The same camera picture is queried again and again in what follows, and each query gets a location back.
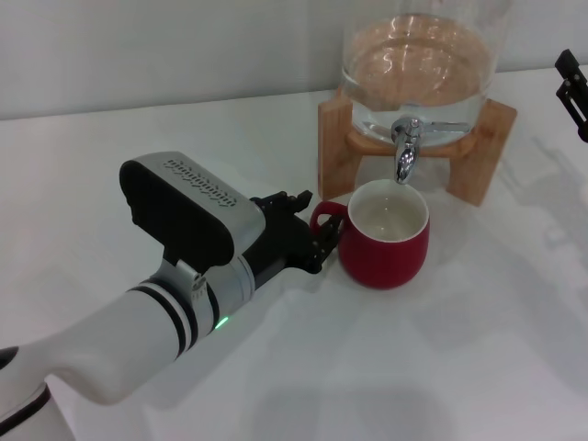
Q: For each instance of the glass water dispenser jar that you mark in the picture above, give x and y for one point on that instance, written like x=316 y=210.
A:
x=418 y=64

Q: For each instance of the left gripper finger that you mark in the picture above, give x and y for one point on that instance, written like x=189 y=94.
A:
x=294 y=201
x=327 y=239

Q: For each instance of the chrome faucet tap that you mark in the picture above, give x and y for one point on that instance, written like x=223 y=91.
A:
x=405 y=158

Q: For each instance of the red ceramic cup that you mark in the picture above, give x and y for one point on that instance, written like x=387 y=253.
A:
x=390 y=262

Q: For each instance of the wooden dispenser stand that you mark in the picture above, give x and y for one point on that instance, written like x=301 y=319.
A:
x=337 y=151

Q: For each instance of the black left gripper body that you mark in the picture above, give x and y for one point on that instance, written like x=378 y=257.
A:
x=285 y=243

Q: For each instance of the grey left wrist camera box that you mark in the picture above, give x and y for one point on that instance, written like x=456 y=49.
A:
x=193 y=206

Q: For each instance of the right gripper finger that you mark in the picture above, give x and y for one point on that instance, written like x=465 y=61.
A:
x=568 y=62
x=576 y=105

